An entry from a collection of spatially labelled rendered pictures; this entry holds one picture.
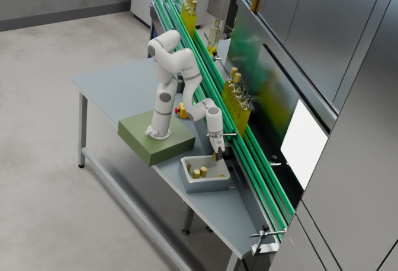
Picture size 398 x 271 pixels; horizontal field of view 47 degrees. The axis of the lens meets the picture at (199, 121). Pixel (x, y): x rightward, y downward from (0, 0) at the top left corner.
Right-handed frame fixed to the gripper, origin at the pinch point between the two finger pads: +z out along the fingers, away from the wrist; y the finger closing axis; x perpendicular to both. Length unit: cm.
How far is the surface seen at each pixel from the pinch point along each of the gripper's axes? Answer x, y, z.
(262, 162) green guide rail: -20.5, -9.1, 5.3
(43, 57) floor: 98, 247, 69
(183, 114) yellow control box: 5, 50, 13
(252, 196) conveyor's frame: -8.9, -23.9, 9.6
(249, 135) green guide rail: -21.0, 10.8, 4.4
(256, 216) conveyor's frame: -7.6, -32.9, 12.9
